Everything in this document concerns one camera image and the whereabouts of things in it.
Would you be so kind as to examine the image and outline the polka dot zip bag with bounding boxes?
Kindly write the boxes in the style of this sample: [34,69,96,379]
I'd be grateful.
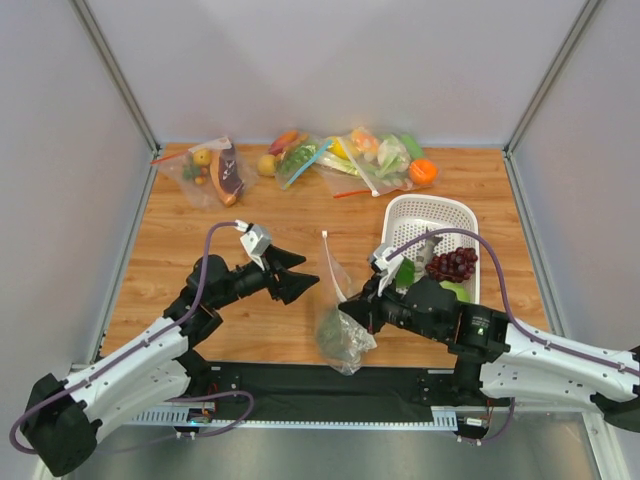
[314,230,377,376]

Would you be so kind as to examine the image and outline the green bell pepper toy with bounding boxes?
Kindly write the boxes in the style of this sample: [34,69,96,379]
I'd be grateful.
[395,257,416,289]

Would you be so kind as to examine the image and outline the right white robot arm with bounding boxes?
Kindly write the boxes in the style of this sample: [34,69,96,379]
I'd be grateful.
[338,278,639,432]

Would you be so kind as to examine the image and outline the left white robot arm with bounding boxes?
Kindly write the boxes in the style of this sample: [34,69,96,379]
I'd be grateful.
[19,246,319,477]

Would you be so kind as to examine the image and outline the zip bag with meat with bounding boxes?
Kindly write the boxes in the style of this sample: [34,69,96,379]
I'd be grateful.
[151,136,257,210]

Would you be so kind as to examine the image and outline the large zip bag vegetables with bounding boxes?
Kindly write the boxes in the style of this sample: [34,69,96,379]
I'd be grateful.
[312,127,439,198]

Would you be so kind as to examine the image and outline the green cabbage toy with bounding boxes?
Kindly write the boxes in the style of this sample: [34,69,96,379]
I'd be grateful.
[440,281,471,303]

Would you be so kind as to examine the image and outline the red grapes toy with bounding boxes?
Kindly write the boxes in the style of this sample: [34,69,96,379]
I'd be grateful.
[426,247,479,283]

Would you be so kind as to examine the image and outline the grey fish toy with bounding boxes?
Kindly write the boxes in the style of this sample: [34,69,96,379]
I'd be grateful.
[415,235,443,266]

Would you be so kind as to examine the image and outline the white plastic basket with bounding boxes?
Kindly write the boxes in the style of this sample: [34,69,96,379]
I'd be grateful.
[381,194,480,303]

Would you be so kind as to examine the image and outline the yellow pear toy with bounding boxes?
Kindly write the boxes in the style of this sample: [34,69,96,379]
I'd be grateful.
[257,154,277,177]

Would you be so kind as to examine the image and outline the steak toy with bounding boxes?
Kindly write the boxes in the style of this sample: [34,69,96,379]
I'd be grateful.
[209,145,245,207]

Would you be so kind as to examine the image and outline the red mango toy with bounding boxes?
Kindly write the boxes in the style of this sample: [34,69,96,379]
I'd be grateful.
[268,130,299,156]

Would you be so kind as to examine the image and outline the orange fruit toy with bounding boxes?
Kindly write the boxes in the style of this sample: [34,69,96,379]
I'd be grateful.
[408,158,439,186]

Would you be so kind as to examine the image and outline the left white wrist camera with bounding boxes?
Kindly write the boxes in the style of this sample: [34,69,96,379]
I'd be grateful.
[235,220,272,271]

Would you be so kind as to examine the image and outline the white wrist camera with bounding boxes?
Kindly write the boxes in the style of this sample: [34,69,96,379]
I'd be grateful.
[369,243,404,297]
[235,220,272,271]

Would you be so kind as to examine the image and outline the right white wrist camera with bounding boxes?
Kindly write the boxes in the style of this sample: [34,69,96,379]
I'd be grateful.
[369,243,404,297]

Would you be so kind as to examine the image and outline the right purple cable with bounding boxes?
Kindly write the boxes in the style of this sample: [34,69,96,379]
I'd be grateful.
[384,228,640,444]

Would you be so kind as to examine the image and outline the purple cable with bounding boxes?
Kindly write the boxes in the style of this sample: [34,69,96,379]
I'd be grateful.
[9,219,255,455]
[384,228,640,444]

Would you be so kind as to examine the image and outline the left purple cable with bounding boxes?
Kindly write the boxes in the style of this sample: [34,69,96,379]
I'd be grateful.
[9,219,255,455]

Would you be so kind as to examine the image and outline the white slotted cable duct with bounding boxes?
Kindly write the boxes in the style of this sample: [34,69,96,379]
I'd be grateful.
[124,404,489,429]

